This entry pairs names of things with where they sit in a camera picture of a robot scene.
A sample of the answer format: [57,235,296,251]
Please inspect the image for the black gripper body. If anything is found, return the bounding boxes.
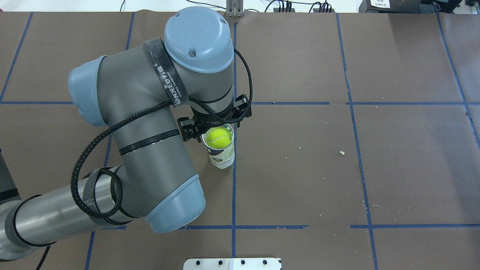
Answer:
[190,96,235,135]

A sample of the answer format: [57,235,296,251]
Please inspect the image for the yellow Wilson tennis ball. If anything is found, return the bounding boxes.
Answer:
[206,127,233,149]

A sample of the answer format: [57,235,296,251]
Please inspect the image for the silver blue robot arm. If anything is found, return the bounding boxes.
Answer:
[1,6,250,262]

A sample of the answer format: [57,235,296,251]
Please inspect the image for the clear Wilson ball can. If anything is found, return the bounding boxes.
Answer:
[202,124,235,170]

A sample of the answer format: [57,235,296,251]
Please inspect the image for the black desktop computer box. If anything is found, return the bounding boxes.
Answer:
[358,0,437,14]

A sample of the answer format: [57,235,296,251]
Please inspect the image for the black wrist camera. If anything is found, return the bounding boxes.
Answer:
[232,94,252,123]

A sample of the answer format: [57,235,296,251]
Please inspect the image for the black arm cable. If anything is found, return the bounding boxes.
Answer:
[36,49,253,270]

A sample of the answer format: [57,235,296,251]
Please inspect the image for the aluminium frame post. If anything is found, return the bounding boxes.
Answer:
[226,0,245,17]

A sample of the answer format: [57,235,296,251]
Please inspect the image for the white camera post base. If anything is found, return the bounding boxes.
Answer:
[183,258,282,270]

